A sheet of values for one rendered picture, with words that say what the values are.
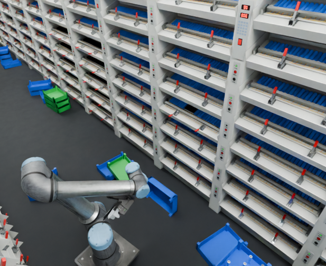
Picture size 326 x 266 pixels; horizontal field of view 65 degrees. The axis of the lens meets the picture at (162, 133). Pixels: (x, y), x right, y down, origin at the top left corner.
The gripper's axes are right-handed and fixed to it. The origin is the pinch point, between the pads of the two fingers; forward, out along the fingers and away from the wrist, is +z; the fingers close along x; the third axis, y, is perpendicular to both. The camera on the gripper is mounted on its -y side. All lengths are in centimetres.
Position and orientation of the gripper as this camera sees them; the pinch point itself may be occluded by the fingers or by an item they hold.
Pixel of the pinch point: (104, 219)
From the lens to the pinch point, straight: 167.2
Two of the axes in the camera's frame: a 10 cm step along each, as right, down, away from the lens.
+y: 7.3, 6.8, 0.6
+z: -5.6, 6.4, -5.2
